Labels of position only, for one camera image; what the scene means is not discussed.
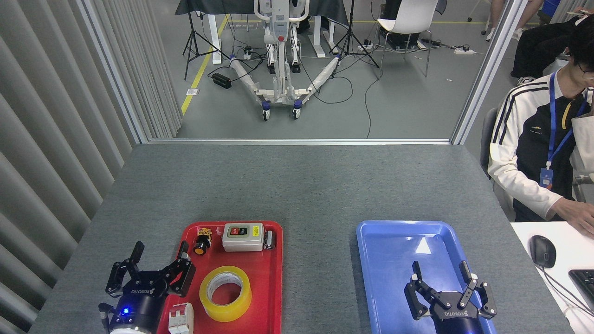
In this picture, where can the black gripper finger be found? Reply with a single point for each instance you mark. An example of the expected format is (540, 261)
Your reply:
(116, 278)
(420, 297)
(485, 299)
(183, 276)

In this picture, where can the red plastic tray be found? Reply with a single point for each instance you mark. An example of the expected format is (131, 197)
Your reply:
(264, 287)

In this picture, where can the yellow tape roll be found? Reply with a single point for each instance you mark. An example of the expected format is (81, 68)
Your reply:
(225, 313)

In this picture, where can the blue plastic tray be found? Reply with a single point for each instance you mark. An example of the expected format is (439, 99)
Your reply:
(390, 273)

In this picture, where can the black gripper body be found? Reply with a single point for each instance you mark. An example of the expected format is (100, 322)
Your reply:
(457, 320)
(139, 304)

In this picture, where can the black keyboard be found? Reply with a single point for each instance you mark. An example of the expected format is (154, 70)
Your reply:
(585, 285)

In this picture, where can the white circuit breaker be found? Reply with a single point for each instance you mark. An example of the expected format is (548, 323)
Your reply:
(181, 320)

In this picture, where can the table with black cloth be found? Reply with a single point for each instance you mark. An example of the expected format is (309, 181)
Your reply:
(325, 7)

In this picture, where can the silver frame rail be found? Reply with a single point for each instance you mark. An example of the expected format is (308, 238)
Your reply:
(297, 141)

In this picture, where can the grey two-button switch box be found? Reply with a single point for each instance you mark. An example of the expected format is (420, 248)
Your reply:
(242, 242)

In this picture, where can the white stand on wheels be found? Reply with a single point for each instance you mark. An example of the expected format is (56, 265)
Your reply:
(280, 88)

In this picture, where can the standing person's legs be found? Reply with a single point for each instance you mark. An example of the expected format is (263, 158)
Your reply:
(495, 14)

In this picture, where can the white chair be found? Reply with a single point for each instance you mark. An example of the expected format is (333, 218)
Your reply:
(408, 18)

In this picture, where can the black orange push button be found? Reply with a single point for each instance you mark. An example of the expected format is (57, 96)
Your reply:
(201, 243)

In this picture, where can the black power adapter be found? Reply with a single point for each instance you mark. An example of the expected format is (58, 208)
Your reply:
(222, 80)

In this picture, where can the silver frame post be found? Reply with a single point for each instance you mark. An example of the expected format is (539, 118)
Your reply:
(113, 74)
(487, 69)

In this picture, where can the small silver metal part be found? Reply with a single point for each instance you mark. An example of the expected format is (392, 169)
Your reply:
(268, 240)

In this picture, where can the black tripod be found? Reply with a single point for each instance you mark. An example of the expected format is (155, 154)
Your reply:
(191, 37)
(350, 37)

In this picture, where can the white desk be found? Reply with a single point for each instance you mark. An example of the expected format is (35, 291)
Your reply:
(566, 246)

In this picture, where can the person's right forearm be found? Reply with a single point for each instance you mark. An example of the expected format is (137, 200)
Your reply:
(519, 183)

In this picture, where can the white power strip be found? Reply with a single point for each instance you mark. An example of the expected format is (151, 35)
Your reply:
(464, 51)

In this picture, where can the person's right hand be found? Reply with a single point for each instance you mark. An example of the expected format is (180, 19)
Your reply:
(577, 213)

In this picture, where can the black computer mouse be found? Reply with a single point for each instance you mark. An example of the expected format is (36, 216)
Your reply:
(543, 250)

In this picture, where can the grey office chair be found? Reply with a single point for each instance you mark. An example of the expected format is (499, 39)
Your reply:
(488, 134)

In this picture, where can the seated person in black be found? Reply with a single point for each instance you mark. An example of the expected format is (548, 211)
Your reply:
(538, 46)

